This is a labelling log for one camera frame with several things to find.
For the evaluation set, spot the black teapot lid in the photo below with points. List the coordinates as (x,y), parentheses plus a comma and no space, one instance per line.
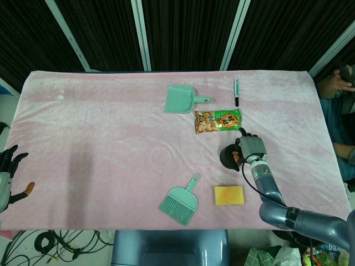
(228,150)

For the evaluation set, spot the yellow green sponge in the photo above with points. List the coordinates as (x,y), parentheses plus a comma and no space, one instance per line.
(229,195)

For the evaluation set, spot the white plastic bag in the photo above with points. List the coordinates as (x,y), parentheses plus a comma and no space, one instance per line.
(287,256)

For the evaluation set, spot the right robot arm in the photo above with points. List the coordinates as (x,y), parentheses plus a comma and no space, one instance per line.
(305,219)

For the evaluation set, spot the seated person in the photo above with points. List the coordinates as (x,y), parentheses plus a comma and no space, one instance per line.
(339,116)

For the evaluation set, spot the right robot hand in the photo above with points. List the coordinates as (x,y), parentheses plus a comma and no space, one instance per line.
(252,146)

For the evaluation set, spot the black teapot body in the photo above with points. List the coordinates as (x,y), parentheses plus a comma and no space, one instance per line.
(226,162)

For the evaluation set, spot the teal hand brush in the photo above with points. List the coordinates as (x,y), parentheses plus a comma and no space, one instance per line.
(180,203)

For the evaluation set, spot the white aluminium frame post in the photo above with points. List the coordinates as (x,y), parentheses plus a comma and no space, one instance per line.
(234,36)
(69,36)
(142,36)
(330,52)

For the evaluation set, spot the green white checked bag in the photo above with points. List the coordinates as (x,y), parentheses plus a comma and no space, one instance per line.
(259,256)

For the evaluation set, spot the blue panel with white frame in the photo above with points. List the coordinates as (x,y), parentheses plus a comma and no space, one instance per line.
(7,86)

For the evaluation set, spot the green orange snack bag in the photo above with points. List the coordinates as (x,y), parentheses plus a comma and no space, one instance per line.
(216,121)

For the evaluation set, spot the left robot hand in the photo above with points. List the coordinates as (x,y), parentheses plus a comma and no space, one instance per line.
(8,166)

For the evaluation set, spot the pink plush table cloth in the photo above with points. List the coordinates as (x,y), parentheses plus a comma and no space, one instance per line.
(111,155)

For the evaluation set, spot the blue grey robot torso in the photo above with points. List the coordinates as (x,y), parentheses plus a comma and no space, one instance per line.
(170,248)

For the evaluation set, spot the green white marker pen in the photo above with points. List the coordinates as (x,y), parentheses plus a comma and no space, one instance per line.
(236,90)

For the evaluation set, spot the teal plastic dustpan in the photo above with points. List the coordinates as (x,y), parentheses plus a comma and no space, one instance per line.
(177,100)

